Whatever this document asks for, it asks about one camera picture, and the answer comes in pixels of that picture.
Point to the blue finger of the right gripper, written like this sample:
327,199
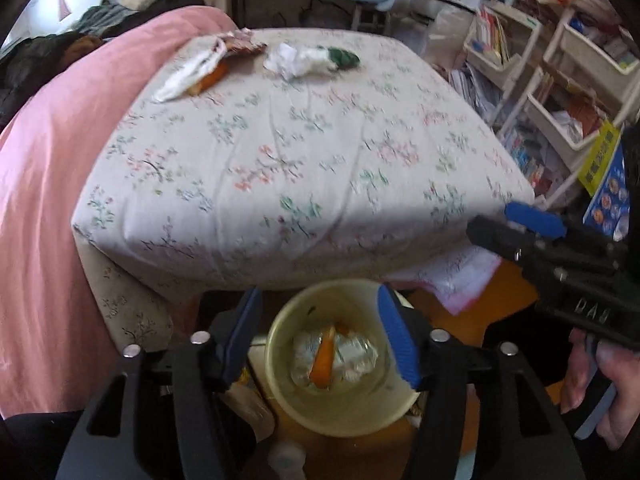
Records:
540,222

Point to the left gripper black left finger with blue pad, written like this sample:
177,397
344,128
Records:
161,415

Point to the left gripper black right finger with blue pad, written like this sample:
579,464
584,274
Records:
520,432

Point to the orange peel front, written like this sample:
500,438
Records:
320,374

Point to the orange peel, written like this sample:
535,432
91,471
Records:
320,374
209,80

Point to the clear plastic bottle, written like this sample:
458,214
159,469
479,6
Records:
355,357

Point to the cream trash bin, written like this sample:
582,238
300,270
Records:
379,400

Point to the person right hand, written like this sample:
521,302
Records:
621,367

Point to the pink duvet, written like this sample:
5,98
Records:
55,348

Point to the white bookshelf with books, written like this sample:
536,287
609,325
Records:
546,76

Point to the green crumpled wrapper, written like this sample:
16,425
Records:
343,59

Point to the floral cushion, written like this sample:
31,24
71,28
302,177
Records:
366,173

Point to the red snack wrapper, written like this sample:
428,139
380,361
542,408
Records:
241,42

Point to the black puffer jacket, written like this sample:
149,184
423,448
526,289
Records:
31,64

